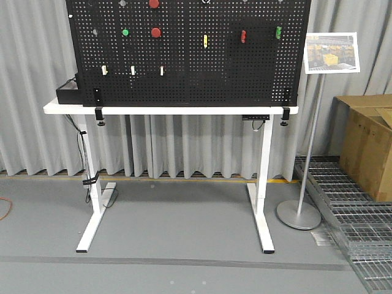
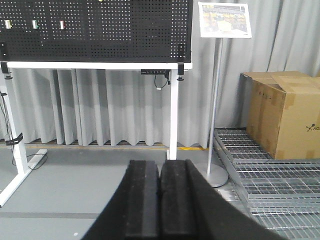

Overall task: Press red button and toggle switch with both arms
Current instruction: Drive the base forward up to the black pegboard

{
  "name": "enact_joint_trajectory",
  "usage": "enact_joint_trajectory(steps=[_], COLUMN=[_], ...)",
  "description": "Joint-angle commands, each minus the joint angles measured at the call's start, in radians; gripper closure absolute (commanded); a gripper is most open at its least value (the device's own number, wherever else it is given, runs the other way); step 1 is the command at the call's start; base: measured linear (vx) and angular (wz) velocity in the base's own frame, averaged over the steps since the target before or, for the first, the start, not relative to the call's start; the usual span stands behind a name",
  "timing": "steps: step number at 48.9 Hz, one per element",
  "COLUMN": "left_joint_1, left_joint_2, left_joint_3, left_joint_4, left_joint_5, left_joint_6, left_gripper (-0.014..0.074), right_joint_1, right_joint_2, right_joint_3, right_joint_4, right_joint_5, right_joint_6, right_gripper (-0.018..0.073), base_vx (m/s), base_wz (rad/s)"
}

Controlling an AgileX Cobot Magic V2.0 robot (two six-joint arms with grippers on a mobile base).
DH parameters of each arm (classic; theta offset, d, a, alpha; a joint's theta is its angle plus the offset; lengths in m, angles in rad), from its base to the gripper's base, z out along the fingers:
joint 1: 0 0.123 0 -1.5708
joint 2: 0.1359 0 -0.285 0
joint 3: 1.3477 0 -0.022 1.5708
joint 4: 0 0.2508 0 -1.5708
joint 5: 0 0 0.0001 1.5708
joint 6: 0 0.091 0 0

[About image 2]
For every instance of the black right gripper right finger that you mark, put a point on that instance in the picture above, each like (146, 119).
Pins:
(190, 209)

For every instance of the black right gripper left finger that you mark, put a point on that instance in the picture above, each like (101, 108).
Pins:
(132, 213)

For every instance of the metal grating platform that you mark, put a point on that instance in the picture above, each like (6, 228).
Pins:
(281, 195)

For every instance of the grey curtain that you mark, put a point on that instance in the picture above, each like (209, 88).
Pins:
(113, 106)

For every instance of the brown cardboard box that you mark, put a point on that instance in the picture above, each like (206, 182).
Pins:
(284, 114)

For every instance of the black clamp right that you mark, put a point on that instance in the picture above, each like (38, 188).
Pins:
(180, 61)

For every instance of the black clamp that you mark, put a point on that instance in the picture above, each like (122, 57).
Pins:
(4, 61)
(180, 61)

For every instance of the sign stand with poster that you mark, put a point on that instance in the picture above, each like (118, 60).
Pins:
(220, 21)

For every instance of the red white connector block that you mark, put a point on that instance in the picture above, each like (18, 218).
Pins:
(62, 24)

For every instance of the black perforated pegboard panel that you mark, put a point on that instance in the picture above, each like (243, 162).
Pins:
(114, 31)

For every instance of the black clamp left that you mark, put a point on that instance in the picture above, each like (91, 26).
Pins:
(4, 61)

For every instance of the green white connector block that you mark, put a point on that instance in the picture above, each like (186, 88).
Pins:
(35, 24)

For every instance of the yellow white connector block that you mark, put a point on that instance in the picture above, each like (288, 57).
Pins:
(8, 24)

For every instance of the white table frame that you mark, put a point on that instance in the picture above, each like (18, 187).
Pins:
(24, 166)

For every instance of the black power strip with cable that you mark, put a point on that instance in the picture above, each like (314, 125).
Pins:
(155, 73)

